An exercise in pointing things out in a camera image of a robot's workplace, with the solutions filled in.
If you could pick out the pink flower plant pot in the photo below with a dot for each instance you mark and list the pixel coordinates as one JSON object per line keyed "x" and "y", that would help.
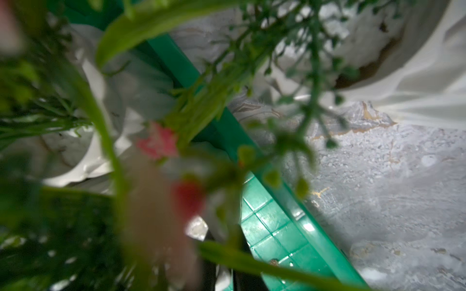
{"x": 422, "y": 81}
{"x": 174, "y": 204}

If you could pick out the green plastic tray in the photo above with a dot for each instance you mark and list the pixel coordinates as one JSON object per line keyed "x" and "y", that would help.
{"x": 276, "y": 226}

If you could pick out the orange flower plant back pot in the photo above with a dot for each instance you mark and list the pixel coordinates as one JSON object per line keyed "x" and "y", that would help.
{"x": 70, "y": 116}

